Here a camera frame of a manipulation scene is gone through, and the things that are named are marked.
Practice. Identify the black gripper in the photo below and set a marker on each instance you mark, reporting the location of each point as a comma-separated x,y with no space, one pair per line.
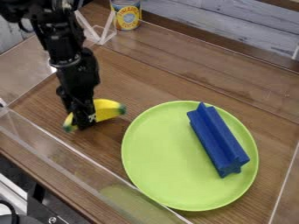
78,81

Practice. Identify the yellow toy banana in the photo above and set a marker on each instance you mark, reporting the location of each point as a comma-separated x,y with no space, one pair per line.
109,109

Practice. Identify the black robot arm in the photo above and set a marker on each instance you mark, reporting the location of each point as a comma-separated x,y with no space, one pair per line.
62,37

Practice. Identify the green round plate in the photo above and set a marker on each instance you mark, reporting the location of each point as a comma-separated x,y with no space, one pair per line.
169,166

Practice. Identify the yellow labelled tin can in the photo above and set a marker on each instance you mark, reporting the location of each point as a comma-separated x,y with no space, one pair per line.
129,13

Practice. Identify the blue star-shaped block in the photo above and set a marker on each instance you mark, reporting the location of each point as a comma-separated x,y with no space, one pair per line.
222,146

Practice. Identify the clear acrylic corner bracket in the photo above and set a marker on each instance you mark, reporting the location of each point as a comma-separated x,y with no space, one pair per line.
99,34

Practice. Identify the clear acrylic front wall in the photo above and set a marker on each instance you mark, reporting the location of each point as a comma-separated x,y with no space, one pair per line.
102,195

